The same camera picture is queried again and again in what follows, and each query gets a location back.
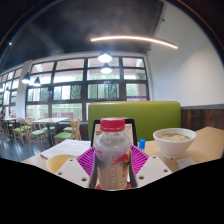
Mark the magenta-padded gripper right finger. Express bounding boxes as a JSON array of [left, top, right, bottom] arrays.
[[129, 144, 173, 188]]

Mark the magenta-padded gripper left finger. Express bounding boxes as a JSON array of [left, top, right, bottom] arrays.
[[54, 146, 98, 189]]

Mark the red-capped clear drink bottle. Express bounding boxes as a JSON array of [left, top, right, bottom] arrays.
[[89, 117, 138, 191]]

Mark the yellow mug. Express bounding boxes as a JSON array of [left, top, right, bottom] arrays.
[[45, 153, 78, 174]]

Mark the open white paper booklet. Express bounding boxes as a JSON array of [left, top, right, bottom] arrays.
[[39, 138, 92, 160]]

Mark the small blue-capped bottle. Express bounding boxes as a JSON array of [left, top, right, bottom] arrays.
[[138, 138, 147, 151]]

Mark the white paper napkin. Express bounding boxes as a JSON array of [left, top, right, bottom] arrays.
[[175, 156, 197, 170]]

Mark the white bowl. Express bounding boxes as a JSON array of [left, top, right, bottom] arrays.
[[152, 127, 197, 160]]

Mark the group of green-seated wooden chairs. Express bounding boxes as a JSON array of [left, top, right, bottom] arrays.
[[0, 117, 83, 149]]

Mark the black-framed tablet with pictures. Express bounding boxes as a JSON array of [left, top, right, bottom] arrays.
[[90, 118, 139, 148]]

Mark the green upholstered bench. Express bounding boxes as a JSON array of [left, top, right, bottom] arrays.
[[87, 100, 182, 143]]

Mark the light wooden dining table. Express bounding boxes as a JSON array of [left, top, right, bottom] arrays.
[[31, 117, 69, 144]]

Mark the person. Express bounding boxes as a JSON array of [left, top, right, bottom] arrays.
[[0, 106, 8, 122]]

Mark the group of pendant lamps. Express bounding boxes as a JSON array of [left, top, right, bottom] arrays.
[[21, 50, 114, 88]]

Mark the long curved ceiling light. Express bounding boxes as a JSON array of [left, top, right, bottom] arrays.
[[90, 35, 179, 50]]

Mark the large dark-framed window wall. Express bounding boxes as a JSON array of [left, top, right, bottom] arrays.
[[0, 57, 149, 123]]

